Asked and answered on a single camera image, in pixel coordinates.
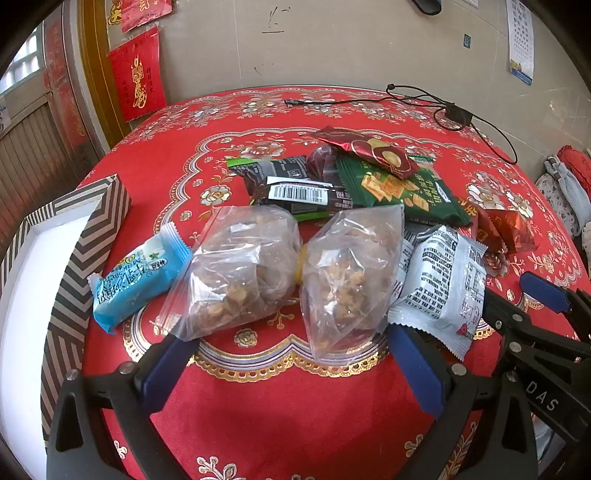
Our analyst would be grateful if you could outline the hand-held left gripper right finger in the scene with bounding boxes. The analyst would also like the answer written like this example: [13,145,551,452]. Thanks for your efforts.
[388,322,539,480]

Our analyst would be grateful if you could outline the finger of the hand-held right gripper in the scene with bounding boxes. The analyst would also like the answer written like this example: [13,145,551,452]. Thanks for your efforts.
[519,271,591,342]
[482,291,591,360]

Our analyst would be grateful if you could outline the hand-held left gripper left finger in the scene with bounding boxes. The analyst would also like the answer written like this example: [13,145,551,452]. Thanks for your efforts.
[46,336,198,467]

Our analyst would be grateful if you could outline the red triangular candy packet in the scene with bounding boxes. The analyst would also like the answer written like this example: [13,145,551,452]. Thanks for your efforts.
[489,209,539,253]
[475,209,506,253]

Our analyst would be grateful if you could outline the white printed snack packet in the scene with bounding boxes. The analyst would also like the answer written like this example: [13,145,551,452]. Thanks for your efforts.
[388,225,489,361]

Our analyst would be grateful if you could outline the clear zip bag of nuts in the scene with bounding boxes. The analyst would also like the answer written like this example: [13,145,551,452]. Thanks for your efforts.
[156,205,305,342]
[300,204,406,365]

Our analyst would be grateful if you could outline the striped cardboard box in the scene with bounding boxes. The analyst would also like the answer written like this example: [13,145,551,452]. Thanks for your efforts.
[0,174,134,439]

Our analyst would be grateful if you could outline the grey floral cushion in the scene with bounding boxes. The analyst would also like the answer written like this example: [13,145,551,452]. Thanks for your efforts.
[536,157,591,237]

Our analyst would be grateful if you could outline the light blue snack packet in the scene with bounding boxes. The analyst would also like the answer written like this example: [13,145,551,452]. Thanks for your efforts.
[89,222,192,334]

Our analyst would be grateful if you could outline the red floral tablecloth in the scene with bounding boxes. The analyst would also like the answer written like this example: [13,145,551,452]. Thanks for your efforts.
[41,85,591,480]

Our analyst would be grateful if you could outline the red knitted cloth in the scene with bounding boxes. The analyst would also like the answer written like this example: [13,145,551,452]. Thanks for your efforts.
[556,145,591,182]

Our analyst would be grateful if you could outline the green cracker packet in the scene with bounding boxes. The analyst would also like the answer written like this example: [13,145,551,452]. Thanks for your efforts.
[335,154,474,227]

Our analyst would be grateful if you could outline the black power adapter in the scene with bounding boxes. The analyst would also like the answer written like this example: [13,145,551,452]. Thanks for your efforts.
[444,107,473,129]

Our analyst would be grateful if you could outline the dark red gold-dotted packet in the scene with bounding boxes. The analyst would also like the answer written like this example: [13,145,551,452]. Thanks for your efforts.
[314,126,421,180]

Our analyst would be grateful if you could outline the black snack bar packet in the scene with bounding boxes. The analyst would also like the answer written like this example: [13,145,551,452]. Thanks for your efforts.
[226,157,310,204]
[249,175,361,221]

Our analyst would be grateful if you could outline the wrapped dark red dates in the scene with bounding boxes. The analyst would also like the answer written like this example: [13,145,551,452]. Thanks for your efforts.
[306,144,342,181]

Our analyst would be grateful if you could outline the red door couplet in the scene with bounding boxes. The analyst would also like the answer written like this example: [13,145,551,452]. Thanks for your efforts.
[44,18,89,151]

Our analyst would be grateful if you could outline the window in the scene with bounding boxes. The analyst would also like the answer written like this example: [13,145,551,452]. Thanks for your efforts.
[0,28,49,93]

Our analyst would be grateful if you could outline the black power cable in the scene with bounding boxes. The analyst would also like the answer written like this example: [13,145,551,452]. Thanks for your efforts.
[387,84,519,165]

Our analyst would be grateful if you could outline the wall calendar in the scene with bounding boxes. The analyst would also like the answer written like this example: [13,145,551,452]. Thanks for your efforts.
[505,0,536,86]

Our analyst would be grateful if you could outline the black plug-ended cable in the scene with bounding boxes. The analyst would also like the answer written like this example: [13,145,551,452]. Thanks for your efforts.
[285,96,447,112]

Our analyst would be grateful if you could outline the red paper wall decoration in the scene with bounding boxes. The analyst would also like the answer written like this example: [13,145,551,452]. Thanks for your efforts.
[108,27,168,123]
[107,0,176,33]

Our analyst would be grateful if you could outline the wooden door frame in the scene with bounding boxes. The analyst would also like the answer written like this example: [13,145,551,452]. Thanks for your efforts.
[76,0,126,149]

